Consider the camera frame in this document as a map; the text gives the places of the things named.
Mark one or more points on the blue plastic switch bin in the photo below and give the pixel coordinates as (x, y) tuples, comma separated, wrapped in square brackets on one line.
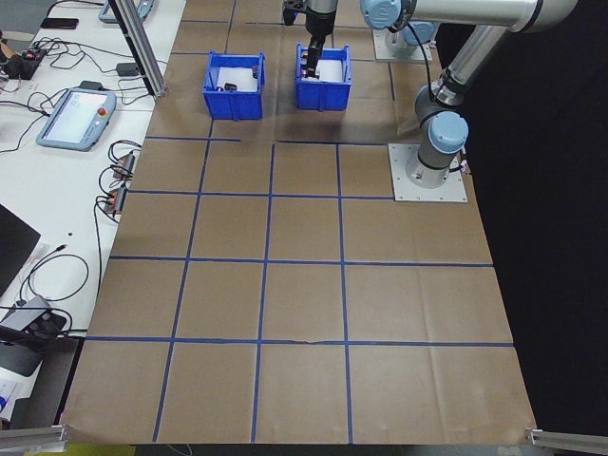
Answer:
[(323, 97)]

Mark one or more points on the blue plastic battery bin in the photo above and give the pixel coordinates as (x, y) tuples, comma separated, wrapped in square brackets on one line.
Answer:
[(233, 107)]

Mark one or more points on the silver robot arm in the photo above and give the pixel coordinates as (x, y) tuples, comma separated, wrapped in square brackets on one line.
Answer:
[(475, 12), (423, 32)]

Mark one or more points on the small black box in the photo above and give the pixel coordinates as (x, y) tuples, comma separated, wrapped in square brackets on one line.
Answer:
[(91, 85)]

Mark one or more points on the red mushroom push button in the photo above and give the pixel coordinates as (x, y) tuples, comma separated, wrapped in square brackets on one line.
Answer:
[(304, 72)]

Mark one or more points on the white bin liner sheet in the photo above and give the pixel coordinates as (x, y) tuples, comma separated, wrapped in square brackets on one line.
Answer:
[(332, 71), (237, 76)]

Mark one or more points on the black power adapter brick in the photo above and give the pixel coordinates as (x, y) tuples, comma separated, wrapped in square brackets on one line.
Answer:
[(127, 70)]

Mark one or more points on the small orange black adapter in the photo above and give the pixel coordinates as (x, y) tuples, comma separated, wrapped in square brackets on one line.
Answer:
[(124, 164), (115, 199)]

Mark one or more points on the light blue teach pendant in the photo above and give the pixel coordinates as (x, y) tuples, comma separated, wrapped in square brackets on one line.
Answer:
[(76, 119), (103, 15)]

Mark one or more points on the black smartphone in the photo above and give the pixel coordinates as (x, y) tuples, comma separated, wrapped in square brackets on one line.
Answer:
[(59, 22)]

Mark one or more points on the black laptop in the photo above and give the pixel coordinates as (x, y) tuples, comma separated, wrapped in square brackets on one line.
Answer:
[(14, 247)]

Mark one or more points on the grey black docking hub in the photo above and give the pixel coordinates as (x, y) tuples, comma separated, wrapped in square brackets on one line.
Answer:
[(28, 313)]

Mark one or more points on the grey stand base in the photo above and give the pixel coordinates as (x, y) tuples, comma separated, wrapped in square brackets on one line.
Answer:
[(19, 361)]

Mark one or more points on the aluminium extrusion bar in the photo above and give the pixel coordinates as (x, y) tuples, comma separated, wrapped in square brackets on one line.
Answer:
[(38, 434), (570, 439)]

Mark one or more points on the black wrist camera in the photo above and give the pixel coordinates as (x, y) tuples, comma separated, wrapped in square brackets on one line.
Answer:
[(290, 12)]

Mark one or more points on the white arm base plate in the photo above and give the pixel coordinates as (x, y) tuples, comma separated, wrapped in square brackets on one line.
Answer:
[(404, 190), (382, 50)]

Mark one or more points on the aluminium profile post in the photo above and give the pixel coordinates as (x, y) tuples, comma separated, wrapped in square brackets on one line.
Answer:
[(142, 52)]

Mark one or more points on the black frame cover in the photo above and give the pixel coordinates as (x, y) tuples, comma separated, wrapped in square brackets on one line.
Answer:
[(560, 237)]

